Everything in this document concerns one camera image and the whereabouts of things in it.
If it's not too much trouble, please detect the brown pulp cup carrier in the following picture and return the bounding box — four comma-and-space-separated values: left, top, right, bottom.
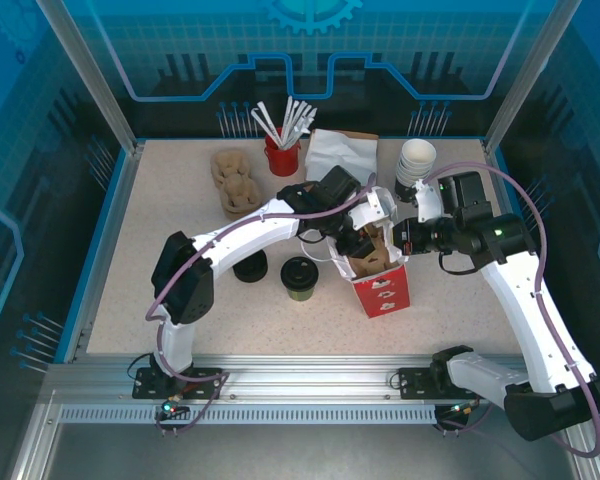
347, 224, 401, 279

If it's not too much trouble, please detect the black plastic cup lid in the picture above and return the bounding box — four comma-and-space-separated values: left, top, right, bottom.
279, 256, 320, 291

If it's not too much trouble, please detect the white paper straw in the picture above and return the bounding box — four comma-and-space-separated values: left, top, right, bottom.
284, 99, 302, 149
288, 102, 310, 149
256, 102, 283, 147
279, 96, 295, 149
251, 108, 279, 146
293, 105, 319, 147

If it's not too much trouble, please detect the red white paper gift bag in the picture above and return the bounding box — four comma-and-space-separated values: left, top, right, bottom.
299, 187, 411, 320

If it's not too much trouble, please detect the blue table edge strip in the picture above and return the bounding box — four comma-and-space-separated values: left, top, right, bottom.
54, 147, 144, 364
479, 139, 571, 364

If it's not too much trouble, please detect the red metal bucket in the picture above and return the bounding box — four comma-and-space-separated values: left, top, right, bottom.
263, 127, 302, 177

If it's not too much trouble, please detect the white napkins stack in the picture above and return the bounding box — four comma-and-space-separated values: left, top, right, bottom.
304, 128, 380, 189

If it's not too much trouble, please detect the stack of pulp cup carriers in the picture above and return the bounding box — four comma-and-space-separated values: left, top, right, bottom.
209, 149, 262, 220

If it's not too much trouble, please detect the stack of black cup lids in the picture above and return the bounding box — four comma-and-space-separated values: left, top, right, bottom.
232, 249, 269, 285

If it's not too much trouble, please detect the small lit connector board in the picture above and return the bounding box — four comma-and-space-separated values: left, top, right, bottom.
447, 402, 481, 419
158, 397, 190, 417

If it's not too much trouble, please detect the grey metal shelf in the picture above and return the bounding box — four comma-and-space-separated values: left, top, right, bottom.
9, 399, 600, 480

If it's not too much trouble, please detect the thin black cable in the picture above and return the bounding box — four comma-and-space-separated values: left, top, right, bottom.
438, 252, 481, 276

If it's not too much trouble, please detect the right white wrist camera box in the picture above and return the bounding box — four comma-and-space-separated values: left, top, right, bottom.
412, 179, 454, 225

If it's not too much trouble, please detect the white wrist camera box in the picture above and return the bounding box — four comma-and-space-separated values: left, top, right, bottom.
348, 185, 399, 235
412, 179, 454, 225

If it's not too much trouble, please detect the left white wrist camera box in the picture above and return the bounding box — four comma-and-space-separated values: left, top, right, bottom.
348, 185, 399, 235

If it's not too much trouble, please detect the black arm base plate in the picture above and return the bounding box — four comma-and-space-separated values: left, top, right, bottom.
132, 367, 225, 401
397, 366, 490, 401

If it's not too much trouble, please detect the aluminium frame post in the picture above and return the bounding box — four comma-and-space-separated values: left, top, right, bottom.
482, 0, 576, 156
35, 0, 146, 155

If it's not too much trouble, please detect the aluminium mounting rail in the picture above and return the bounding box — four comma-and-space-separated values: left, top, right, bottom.
44, 353, 581, 401

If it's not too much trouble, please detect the grey slotted cable duct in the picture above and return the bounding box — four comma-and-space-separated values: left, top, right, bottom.
58, 405, 439, 425

